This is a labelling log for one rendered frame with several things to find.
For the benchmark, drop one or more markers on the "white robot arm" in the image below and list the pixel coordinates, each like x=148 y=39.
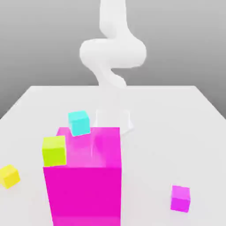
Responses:
x=113 y=51

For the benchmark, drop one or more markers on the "small lime green cube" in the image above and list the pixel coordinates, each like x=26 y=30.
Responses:
x=54 y=152

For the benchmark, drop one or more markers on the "large magenta box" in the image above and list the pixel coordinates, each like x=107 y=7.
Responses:
x=84 y=190

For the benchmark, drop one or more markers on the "small purple cube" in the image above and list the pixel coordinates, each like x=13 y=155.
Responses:
x=180 y=199

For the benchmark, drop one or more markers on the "small cyan cube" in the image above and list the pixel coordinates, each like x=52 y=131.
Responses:
x=79 y=124

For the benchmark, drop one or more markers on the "small yellow cube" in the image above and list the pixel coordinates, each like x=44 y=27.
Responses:
x=8 y=176

